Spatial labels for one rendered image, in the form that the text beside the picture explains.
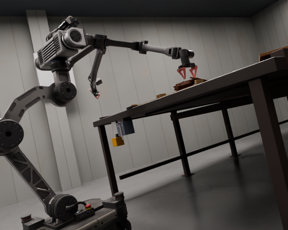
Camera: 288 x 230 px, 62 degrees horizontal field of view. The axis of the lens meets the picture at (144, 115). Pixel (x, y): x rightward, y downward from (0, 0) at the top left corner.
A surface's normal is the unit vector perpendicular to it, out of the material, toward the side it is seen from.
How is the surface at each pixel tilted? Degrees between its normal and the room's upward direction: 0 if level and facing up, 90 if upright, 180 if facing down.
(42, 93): 90
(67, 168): 90
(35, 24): 90
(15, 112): 90
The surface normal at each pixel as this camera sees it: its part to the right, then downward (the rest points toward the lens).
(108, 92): 0.42, -0.13
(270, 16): -0.88, 0.18
